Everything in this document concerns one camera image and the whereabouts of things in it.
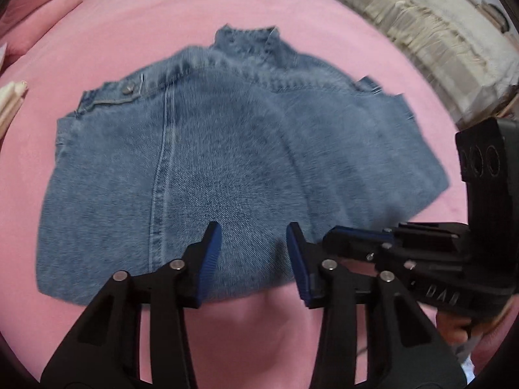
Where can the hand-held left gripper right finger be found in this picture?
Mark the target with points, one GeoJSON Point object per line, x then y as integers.
{"type": "Point", "coordinates": [298, 263]}

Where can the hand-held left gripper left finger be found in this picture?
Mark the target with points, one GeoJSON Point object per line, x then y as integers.
{"type": "Point", "coordinates": [209, 259]}

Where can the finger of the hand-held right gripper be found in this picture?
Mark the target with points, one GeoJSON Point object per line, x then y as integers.
{"type": "Point", "coordinates": [348, 247]}
{"type": "Point", "coordinates": [365, 231]}

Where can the blue denim jacket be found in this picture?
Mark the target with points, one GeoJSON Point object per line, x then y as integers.
{"type": "Point", "coordinates": [227, 162]}

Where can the person's right forearm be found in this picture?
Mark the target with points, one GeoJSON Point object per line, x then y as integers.
{"type": "Point", "coordinates": [496, 348]}

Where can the person's right hand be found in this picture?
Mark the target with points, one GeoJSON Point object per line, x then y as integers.
{"type": "Point", "coordinates": [452, 324]}

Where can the folded cream cloth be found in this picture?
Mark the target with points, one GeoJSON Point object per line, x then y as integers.
{"type": "Point", "coordinates": [11, 105]}

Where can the pink bed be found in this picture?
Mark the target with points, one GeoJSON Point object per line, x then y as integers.
{"type": "Point", "coordinates": [121, 20]}

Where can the folded pink quilt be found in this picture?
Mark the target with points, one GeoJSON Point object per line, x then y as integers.
{"type": "Point", "coordinates": [36, 8]}

